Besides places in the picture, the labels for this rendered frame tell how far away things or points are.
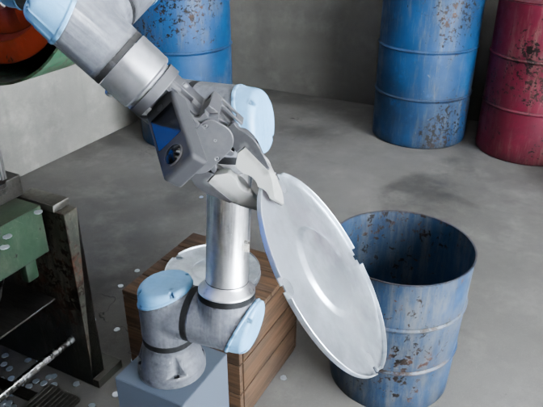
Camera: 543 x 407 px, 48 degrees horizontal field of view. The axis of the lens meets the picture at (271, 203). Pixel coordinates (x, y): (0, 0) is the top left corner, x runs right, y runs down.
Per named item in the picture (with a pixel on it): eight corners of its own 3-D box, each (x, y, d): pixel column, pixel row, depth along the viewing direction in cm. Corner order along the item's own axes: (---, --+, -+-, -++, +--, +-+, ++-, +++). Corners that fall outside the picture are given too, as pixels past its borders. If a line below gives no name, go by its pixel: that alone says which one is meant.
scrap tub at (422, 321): (465, 350, 206) (489, 228, 184) (435, 438, 173) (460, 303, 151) (350, 314, 223) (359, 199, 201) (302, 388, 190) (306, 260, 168)
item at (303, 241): (311, 174, 95) (315, 172, 94) (399, 344, 90) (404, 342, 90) (223, 174, 68) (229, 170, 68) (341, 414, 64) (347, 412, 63)
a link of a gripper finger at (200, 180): (250, 181, 75) (200, 132, 72) (250, 187, 73) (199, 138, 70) (224, 203, 76) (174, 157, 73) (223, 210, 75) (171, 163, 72)
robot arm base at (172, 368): (218, 354, 139) (216, 320, 134) (180, 399, 127) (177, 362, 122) (165, 335, 145) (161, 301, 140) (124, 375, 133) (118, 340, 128)
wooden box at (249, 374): (296, 346, 208) (298, 261, 192) (242, 423, 178) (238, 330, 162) (199, 312, 224) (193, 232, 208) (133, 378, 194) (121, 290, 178)
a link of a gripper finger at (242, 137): (278, 155, 73) (223, 107, 70) (278, 161, 71) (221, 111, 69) (251, 181, 74) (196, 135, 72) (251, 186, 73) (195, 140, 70)
